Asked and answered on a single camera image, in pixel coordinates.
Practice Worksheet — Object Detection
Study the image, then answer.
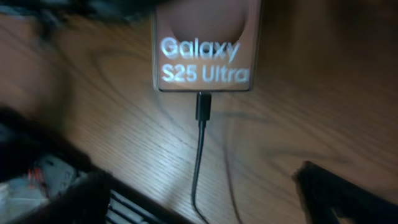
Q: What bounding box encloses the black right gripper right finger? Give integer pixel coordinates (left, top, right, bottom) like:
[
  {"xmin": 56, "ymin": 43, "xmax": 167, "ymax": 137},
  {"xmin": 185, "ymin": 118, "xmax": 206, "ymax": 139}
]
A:
[{"xmin": 293, "ymin": 161, "xmax": 397, "ymax": 224}]

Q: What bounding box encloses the black USB charging cable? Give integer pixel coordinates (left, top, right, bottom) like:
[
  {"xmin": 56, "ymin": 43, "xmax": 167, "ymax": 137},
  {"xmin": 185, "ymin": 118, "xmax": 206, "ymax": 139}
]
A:
[{"xmin": 190, "ymin": 91, "xmax": 213, "ymax": 224}]

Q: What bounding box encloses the Galaxy S25 Ultra smartphone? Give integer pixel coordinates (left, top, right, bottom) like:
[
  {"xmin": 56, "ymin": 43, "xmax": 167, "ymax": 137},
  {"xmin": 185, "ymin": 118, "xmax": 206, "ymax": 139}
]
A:
[{"xmin": 152, "ymin": 0, "xmax": 263, "ymax": 92}]

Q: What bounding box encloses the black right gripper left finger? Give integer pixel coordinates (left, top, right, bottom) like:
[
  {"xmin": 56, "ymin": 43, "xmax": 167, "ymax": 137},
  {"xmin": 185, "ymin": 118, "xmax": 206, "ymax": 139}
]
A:
[{"xmin": 12, "ymin": 171, "xmax": 111, "ymax": 224}]

